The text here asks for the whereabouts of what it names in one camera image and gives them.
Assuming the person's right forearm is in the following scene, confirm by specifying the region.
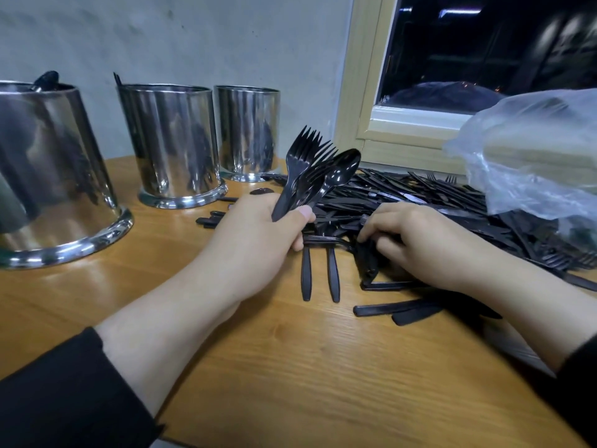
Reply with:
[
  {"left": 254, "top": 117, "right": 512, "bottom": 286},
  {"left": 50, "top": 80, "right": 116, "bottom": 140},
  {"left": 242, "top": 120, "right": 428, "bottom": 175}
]
[{"left": 466, "top": 256, "right": 597, "bottom": 444}]

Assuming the person's left hand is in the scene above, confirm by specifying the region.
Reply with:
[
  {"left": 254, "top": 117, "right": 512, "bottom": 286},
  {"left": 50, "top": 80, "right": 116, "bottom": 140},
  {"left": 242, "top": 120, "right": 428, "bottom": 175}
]
[{"left": 196, "top": 189, "right": 317, "bottom": 305}]

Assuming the pile of black plastic cutlery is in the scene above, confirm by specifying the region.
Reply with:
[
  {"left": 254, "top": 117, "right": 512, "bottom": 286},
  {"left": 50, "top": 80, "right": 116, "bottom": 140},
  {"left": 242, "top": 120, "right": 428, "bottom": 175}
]
[{"left": 196, "top": 167, "right": 597, "bottom": 327}]

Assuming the dark parked car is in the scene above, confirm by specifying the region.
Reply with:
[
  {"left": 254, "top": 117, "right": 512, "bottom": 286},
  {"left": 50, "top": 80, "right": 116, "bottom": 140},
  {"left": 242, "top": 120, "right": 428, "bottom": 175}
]
[{"left": 382, "top": 82, "right": 509, "bottom": 114}]

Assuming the person's left forearm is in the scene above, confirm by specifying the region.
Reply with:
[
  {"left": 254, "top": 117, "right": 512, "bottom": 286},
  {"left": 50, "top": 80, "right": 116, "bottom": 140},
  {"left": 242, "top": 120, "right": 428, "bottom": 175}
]
[{"left": 0, "top": 275, "right": 244, "bottom": 448}]

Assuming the person's right hand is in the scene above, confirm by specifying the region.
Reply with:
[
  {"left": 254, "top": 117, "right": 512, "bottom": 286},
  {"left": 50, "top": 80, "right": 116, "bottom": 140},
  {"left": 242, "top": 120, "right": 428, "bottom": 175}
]
[{"left": 357, "top": 201, "right": 487, "bottom": 296}]

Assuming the clear plastic bag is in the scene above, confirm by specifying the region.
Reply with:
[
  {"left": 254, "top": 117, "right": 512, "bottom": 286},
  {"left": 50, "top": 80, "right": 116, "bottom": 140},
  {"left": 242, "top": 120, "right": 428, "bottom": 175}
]
[{"left": 445, "top": 88, "right": 597, "bottom": 248}]

